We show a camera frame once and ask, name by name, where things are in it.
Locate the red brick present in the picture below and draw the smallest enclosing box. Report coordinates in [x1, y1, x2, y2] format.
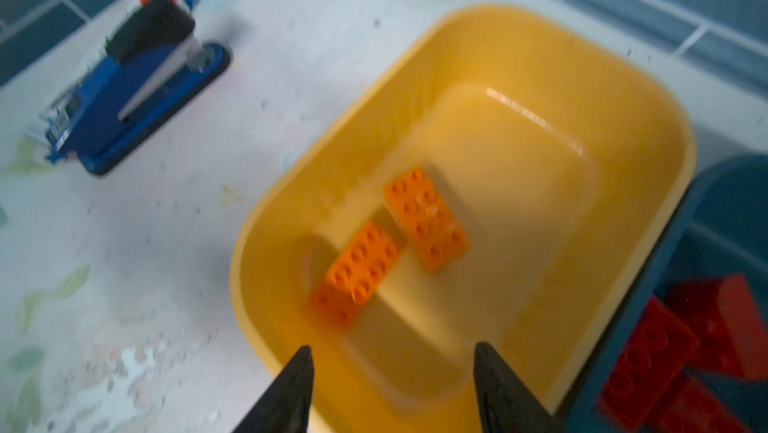
[598, 297, 699, 432]

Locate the red two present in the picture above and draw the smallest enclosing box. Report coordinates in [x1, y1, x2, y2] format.
[666, 273, 767, 381]

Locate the blue stapler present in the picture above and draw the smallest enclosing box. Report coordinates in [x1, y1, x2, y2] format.
[40, 0, 231, 177]

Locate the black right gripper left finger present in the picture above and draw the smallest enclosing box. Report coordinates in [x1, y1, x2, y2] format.
[233, 345, 315, 433]

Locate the yellow plastic bin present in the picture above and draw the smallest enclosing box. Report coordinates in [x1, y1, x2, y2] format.
[230, 6, 696, 432]

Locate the orange brick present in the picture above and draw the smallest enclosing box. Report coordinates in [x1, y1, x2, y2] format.
[384, 167, 471, 273]
[308, 221, 401, 331]

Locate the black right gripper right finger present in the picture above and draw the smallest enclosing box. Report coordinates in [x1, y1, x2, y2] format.
[473, 342, 561, 433]

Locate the teal plastic bin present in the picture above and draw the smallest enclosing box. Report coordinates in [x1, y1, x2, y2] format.
[557, 155, 767, 432]

